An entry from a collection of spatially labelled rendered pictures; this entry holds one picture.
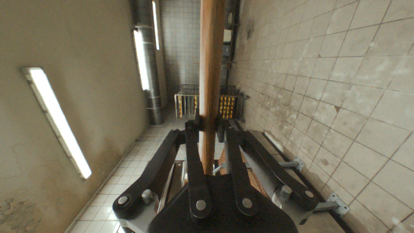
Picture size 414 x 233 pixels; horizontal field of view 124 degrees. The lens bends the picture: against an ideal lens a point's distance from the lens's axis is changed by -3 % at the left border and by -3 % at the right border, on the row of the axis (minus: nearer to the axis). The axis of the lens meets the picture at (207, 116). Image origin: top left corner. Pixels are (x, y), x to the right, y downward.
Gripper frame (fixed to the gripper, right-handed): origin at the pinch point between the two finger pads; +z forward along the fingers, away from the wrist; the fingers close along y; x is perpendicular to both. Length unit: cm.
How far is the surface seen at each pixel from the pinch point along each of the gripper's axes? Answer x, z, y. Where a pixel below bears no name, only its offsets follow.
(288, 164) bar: -93, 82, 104
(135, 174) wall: -153, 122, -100
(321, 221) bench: -100, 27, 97
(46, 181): -93, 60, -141
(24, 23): 36, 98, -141
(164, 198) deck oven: -154, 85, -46
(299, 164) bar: -94, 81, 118
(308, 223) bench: -100, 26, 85
